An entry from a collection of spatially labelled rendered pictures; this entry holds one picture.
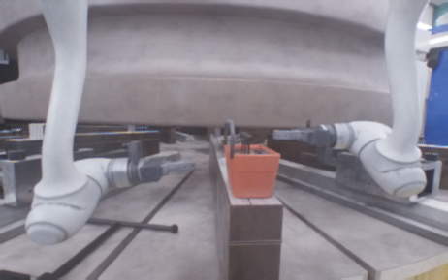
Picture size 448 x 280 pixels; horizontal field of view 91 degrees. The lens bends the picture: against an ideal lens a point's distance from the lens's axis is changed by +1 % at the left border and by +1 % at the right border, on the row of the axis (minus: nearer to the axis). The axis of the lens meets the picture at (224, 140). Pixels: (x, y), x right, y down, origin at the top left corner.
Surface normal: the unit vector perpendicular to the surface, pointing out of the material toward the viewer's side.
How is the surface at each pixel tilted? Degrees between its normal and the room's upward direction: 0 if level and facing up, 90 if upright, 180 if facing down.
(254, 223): 90
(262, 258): 90
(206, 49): 90
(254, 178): 97
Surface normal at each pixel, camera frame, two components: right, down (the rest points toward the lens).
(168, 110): -0.04, 0.11
